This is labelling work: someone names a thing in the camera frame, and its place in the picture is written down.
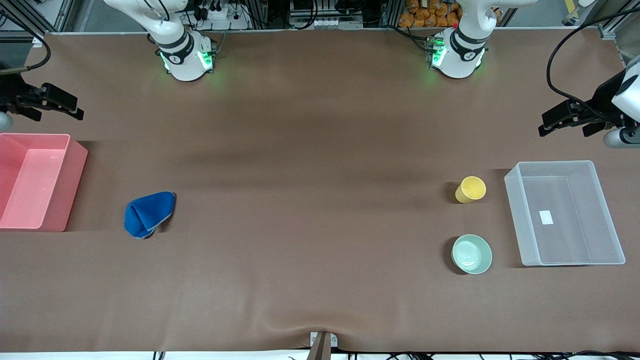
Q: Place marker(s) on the long white power strip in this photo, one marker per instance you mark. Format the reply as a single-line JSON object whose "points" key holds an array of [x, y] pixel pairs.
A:
{"points": [[325, 23]]}

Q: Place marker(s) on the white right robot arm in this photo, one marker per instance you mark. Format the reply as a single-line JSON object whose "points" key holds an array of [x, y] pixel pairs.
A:
{"points": [[182, 60]]}

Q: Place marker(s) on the pink plastic bin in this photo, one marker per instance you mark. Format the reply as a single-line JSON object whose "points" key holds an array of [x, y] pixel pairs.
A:
{"points": [[30, 185]]}

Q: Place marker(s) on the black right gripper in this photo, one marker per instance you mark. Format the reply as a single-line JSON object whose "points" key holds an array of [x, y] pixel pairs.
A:
{"points": [[11, 93]]}

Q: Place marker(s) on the aluminium frame rail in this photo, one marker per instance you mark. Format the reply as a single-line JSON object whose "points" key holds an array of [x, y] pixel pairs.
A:
{"points": [[612, 32]]}

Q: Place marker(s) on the white power strip with plugs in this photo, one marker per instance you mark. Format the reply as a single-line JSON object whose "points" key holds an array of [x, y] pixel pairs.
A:
{"points": [[227, 20]]}

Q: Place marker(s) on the yellow plastic cup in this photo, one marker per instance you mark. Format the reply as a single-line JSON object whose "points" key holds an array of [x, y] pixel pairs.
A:
{"points": [[470, 191]]}

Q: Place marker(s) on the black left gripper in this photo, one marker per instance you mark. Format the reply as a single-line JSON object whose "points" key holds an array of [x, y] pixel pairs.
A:
{"points": [[602, 102]]}

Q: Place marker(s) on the mint green bowl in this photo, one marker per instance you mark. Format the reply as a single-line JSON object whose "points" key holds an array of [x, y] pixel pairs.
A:
{"points": [[471, 255]]}

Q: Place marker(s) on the clear plastic bin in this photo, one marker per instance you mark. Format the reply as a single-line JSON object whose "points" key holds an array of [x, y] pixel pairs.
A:
{"points": [[580, 242]]}

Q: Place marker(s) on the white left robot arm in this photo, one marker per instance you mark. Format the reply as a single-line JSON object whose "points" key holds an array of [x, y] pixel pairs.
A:
{"points": [[457, 57]]}

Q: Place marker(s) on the blue microfibre cloth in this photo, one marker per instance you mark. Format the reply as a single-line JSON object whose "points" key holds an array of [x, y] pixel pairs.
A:
{"points": [[147, 215]]}

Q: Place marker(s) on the white rectangular label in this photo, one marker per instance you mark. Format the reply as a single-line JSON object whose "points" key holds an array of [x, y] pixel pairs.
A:
{"points": [[546, 217]]}

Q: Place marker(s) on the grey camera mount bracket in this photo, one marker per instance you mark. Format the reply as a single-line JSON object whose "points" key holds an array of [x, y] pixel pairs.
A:
{"points": [[324, 341]]}

